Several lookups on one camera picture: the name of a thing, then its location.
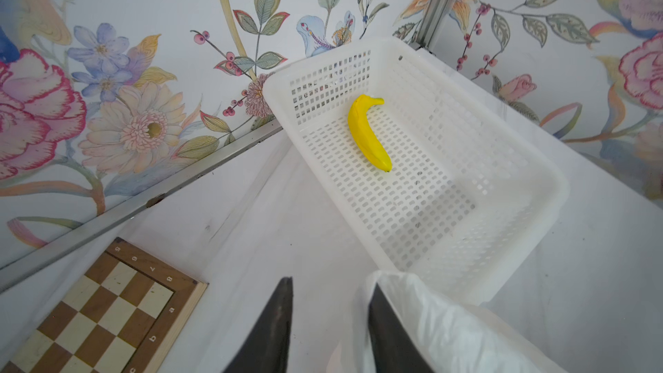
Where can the wooden folding chessboard box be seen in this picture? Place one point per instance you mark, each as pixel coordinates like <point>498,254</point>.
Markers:
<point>123,315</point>

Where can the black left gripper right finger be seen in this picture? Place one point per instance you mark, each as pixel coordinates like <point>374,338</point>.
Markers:
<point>392,349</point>

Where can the yellow banana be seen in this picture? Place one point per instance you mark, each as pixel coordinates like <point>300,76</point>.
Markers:
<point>362,134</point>

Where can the white translucent plastic bag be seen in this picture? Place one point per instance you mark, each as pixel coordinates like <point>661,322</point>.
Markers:
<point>451,336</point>

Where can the white perforated plastic basket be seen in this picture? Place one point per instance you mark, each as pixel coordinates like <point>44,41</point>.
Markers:
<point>467,199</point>

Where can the aluminium corner post right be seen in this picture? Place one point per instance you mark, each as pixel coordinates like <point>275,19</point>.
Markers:
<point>436,11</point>

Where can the aluminium back bottom rail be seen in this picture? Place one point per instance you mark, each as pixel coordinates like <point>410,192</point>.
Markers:
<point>82,233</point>

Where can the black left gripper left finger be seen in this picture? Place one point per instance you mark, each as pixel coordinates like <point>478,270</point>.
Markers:
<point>266,348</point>

